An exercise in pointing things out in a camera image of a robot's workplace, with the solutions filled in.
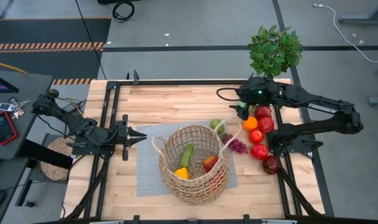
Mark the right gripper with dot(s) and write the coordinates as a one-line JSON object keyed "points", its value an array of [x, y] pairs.
{"points": [[259, 91]]}

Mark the green cucumber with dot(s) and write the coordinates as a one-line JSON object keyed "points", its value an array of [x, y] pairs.
{"points": [[187, 155]]}

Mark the orange fruit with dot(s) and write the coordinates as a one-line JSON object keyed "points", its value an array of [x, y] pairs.
{"points": [[250, 124]]}

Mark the grey woven placemat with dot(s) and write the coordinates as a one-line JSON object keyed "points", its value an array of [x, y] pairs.
{"points": [[148, 174]]}

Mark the white car key fob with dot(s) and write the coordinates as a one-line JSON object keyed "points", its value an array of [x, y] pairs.
{"points": [[6, 107]]}

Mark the black round knob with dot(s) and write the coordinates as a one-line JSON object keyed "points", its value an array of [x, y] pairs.
{"points": [[53, 93]]}

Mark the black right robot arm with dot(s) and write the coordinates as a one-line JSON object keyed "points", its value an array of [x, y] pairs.
{"points": [[316, 104]]}

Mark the grey desk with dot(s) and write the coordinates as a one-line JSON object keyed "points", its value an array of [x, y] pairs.
{"points": [[30, 90]]}

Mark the black power strip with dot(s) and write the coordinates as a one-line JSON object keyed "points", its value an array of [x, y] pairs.
{"points": [[69, 109]]}

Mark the black aluminium rig frame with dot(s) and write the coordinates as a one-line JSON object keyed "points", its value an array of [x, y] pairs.
{"points": [[182, 82]]}

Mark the black desk crossbar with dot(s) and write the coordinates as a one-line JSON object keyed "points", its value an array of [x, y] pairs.
{"points": [[46, 154]]}

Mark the bunch of metal keys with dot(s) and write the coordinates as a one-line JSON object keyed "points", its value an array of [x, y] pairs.
{"points": [[18, 109]]}

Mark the green pear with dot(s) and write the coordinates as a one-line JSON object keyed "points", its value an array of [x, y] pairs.
{"points": [[216, 125]]}

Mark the round woven seagrass mat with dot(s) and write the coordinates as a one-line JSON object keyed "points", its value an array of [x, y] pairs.
{"points": [[53, 169]]}

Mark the yellow bell pepper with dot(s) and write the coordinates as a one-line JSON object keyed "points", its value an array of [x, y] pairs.
{"points": [[182, 173]]}

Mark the red and yellow apple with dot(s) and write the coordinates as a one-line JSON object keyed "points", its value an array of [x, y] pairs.
{"points": [[210, 163]]}

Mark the dark red pomegranate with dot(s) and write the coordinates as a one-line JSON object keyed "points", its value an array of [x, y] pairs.
{"points": [[270, 165]]}

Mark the smartphone in red case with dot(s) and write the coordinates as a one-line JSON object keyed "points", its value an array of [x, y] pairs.
{"points": [[3, 127]]}

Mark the black hazard-striped floor mat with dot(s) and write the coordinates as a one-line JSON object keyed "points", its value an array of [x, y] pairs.
{"points": [[52, 31]]}

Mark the grey desk leg frame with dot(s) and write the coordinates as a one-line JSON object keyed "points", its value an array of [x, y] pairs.
{"points": [[363, 21]]}

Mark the green plant in black pot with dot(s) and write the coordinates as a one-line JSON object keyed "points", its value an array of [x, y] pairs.
{"points": [[274, 51]]}

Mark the purple grape bunch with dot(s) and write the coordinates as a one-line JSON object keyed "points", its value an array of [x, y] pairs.
{"points": [[237, 145]]}

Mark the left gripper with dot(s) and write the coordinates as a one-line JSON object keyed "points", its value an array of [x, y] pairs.
{"points": [[120, 135]]}

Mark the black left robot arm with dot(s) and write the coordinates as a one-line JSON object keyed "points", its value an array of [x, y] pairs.
{"points": [[83, 129]]}

